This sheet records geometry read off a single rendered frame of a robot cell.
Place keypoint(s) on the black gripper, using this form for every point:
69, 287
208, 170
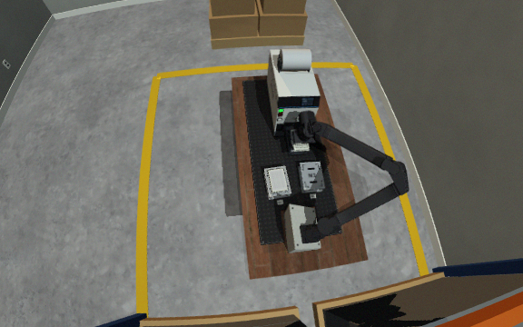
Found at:
299, 139

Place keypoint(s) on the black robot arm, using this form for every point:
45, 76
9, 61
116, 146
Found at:
325, 226

